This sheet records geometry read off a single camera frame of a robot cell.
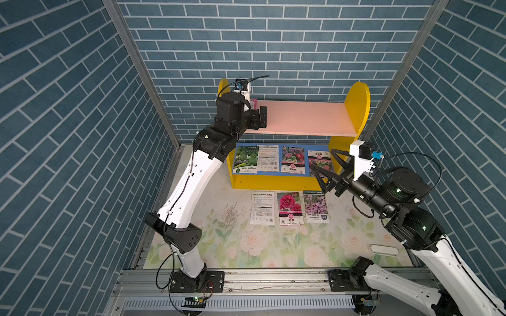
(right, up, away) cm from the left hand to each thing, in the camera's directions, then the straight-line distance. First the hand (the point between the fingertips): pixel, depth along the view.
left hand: (261, 106), depth 66 cm
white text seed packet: (0, -42, +27) cm, 50 cm away
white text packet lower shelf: (+3, -17, +30) cm, 35 cm away
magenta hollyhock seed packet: (+14, -42, +27) cm, 52 cm away
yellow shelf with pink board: (+27, 0, +35) cm, 44 cm away
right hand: (+18, -18, -13) cm, 29 cm away
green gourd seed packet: (-8, -18, +28) cm, 34 cm away
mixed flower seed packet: (+15, -18, +28) cm, 37 cm away
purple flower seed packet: (+26, -41, +28) cm, 56 cm away
